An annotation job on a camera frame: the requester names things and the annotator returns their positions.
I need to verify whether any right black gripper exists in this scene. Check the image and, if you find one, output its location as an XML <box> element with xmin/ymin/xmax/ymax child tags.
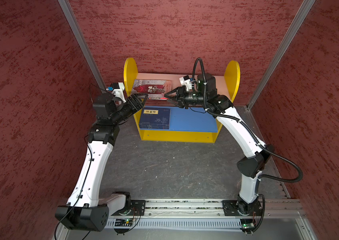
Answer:
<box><xmin>166</xmin><ymin>85</ymin><xmax>209</xmax><ymax>108</ymax></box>

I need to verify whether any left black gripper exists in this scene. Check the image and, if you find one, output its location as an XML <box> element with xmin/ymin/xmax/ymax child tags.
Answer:
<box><xmin>111</xmin><ymin>93</ymin><xmax>148</xmax><ymax>124</ymax></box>

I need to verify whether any red pink picture book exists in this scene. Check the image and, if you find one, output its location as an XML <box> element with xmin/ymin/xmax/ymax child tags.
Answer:
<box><xmin>131</xmin><ymin>80</ymin><xmax>172</xmax><ymax>100</ymax></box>

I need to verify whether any blue book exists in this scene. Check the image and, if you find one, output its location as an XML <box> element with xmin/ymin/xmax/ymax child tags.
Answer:
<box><xmin>139</xmin><ymin>107</ymin><xmax>171</xmax><ymax>130</ymax></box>

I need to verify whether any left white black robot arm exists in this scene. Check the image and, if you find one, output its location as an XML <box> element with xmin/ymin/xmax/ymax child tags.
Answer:
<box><xmin>55</xmin><ymin>93</ymin><xmax>147</xmax><ymax>232</ymax></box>

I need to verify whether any yellow pink blue bookshelf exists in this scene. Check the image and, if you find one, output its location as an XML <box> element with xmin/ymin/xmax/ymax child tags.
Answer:
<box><xmin>123</xmin><ymin>58</ymin><xmax>241</xmax><ymax>143</ymax></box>

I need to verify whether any left controller board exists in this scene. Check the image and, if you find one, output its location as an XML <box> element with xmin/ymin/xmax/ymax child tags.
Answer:
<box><xmin>114</xmin><ymin>219</ymin><xmax>134</xmax><ymax>228</ymax></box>

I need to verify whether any controller board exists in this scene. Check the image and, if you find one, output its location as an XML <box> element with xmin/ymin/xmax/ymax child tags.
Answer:
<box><xmin>114</xmin><ymin>219</ymin><xmax>134</xmax><ymax>228</ymax></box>
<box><xmin>240</xmin><ymin>219</ymin><xmax>256</xmax><ymax>233</ymax></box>

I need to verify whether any right controller board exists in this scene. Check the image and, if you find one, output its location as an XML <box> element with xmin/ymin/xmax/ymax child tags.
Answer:
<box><xmin>240</xmin><ymin>219</ymin><xmax>256</xmax><ymax>233</ymax></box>

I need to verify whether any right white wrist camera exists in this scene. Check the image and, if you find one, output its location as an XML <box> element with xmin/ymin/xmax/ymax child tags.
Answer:
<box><xmin>179</xmin><ymin>75</ymin><xmax>194</xmax><ymax>91</ymax></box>

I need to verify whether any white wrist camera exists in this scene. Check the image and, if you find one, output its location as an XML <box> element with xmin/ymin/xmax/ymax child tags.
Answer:
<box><xmin>106</xmin><ymin>83</ymin><xmax>126</xmax><ymax>103</ymax></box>
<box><xmin>179</xmin><ymin>75</ymin><xmax>194</xmax><ymax>91</ymax></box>

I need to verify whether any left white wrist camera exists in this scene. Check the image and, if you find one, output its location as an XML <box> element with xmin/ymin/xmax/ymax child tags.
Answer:
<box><xmin>106</xmin><ymin>83</ymin><xmax>126</xmax><ymax>103</ymax></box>

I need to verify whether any left corner aluminium post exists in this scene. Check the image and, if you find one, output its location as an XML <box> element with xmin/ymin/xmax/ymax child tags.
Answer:
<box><xmin>58</xmin><ymin>0</ymin><xmax>105</xmax><ymax>92</ymax></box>

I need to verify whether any corner aluminium post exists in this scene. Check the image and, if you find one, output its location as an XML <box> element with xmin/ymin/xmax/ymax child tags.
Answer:
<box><xmin>58</xmin><ymin>0</ymin><xmax>105</xmax><ymax>92</ymax></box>
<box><xmin>247</xmin><ymin>0</ymin><xmax>316</xmax><ymax>111</ymax></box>

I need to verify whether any right black corrugated cable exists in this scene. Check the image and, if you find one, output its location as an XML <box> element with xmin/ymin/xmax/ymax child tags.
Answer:
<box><xmin>191</xmin><ymin>57</ymin><xmax>304</xmax><ymax>235</ymax></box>

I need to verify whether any right corner aluminium post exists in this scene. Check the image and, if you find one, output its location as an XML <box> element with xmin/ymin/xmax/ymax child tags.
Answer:
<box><xmin>247</xmin><ymin>0</ymin><xmax>316</xmax><ymax>111</ymax></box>

